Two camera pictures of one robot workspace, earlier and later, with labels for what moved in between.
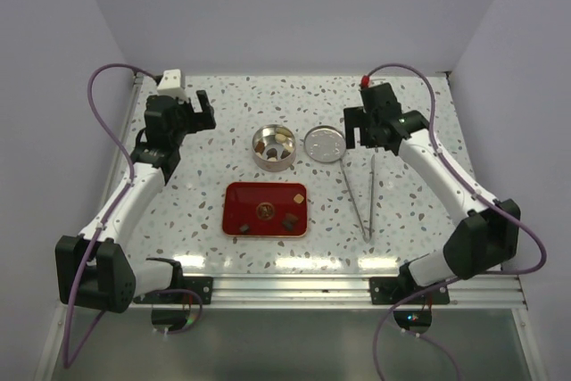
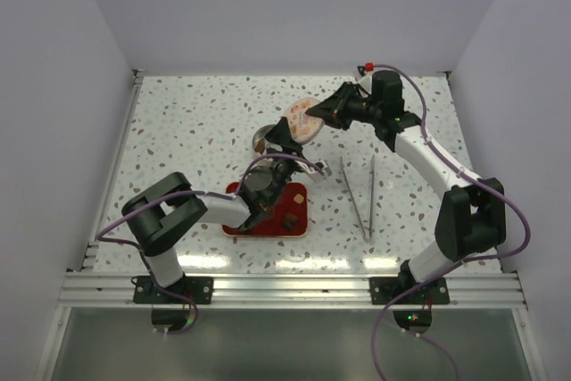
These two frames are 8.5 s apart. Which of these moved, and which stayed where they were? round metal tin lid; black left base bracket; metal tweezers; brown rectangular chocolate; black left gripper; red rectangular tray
Moved: round metal tin lid; black left gripper
Stayed: black left base bracket; red rectangular tray; brown rectangular chocolate; metal tweezers
